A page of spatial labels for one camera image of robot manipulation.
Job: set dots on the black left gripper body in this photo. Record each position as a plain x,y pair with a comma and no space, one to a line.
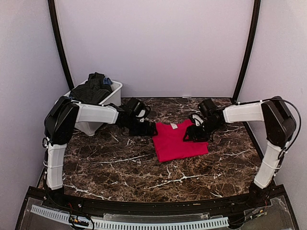
135,128

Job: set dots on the red t-shirt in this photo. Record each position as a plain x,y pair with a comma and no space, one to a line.
169,144

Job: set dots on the black frame post left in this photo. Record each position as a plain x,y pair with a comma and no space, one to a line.
59,43

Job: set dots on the black front rail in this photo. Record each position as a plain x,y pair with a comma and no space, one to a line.
232,205

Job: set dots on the black striped garment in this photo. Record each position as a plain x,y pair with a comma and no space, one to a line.
92,89

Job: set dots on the white slotted cable duct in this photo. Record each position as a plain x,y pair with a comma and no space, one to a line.
129,222

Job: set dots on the black frame post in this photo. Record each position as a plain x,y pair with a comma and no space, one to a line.
59,43
248,50

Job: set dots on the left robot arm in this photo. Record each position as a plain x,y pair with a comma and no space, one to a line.
66,113

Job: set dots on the black frame post right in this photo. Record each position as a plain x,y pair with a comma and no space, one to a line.
248,50

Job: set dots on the white plastic laundry bin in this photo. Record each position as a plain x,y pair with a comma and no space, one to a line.
112,95

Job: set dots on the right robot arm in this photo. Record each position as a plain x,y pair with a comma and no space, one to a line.
281,129

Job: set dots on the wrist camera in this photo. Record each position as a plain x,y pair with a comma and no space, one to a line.
207,107
136,108

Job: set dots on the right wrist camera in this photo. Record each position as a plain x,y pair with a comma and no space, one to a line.
207,107

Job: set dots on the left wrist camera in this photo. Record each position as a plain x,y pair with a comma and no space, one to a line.
136,108

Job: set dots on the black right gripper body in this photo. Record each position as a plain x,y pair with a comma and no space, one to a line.
203,133

